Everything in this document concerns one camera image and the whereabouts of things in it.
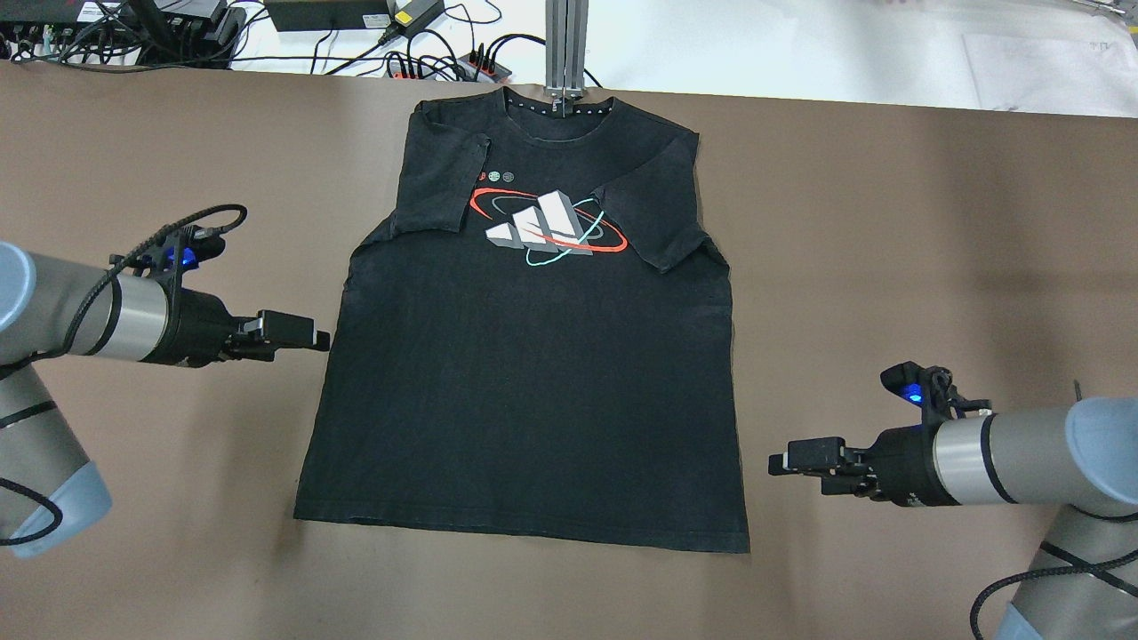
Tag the black power adapter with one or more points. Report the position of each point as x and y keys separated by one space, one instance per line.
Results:
x=417 y=15

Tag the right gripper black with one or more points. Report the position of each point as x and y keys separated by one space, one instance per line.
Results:
x=900 y=463

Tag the grey orange usb hub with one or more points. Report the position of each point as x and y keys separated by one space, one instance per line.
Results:
x=481 y=67
x=401 y=66

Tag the aluminium frame post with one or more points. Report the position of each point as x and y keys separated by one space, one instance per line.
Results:
x=565 y=43

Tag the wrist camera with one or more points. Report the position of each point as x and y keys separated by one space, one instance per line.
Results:
x=169 y=256
x=933 y=390

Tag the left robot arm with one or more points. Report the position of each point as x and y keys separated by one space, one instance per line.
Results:
x=135 y=310

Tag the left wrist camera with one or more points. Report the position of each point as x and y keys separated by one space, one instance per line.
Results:
x=169 y=256

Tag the black t-shirt with logo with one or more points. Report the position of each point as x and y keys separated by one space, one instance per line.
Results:
x=537 y=340

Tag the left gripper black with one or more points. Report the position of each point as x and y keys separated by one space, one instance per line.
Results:
x=197 y=326

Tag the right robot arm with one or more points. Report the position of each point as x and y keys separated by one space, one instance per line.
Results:
x=1080 y=458

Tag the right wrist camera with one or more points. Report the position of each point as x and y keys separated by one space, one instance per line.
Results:
x=933 y=390

